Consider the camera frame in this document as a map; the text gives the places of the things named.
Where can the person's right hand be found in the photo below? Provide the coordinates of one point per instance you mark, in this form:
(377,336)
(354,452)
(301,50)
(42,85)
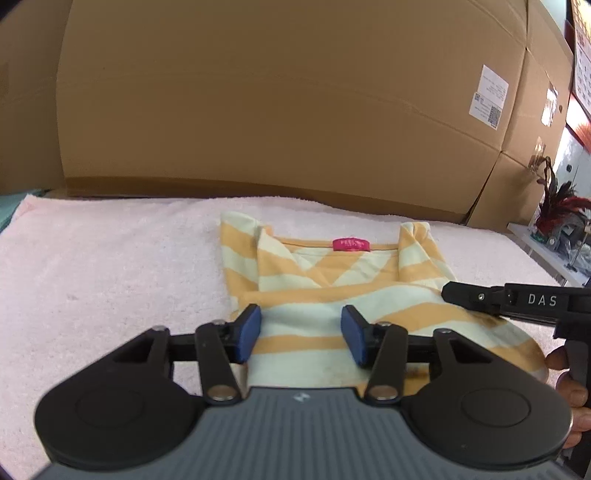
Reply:
(577,394)

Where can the grey metal clutter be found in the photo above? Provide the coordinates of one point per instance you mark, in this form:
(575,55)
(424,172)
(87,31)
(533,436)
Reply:
(572,244)

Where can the pink towel blanket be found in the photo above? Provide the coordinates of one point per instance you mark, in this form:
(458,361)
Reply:
(115,258)

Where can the taped cardboard box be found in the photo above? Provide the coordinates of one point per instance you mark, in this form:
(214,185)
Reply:
(512,194)

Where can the plain cardboard box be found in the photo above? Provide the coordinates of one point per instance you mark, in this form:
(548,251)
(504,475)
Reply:
(27,115)

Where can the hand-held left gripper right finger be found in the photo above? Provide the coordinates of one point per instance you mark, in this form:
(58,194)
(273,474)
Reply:
(353,332)

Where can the white shipping label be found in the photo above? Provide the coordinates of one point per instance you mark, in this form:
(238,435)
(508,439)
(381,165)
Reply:
(489,97)

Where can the teal blanket with black stripe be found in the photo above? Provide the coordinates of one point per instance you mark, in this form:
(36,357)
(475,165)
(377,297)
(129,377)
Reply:
(5,212)

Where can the orange white striped shirt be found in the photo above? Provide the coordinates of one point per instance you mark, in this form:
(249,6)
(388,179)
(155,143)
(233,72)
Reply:
(300,281)

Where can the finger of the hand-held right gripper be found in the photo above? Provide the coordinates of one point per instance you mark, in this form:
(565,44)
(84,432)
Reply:
(471,296)

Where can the white side table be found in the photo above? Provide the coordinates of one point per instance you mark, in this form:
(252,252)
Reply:
(526,237)

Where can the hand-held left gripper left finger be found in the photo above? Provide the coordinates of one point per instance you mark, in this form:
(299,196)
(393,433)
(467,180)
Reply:
(249,332)

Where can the red black feather decoration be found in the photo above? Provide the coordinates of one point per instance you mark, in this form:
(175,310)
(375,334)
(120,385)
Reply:
(561,203)

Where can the large cardboard box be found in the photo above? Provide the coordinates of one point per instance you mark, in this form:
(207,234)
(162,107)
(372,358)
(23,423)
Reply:
(277,92)

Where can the red wall calendar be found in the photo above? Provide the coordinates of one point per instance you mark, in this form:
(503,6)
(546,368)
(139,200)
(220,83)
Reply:
(581,69)

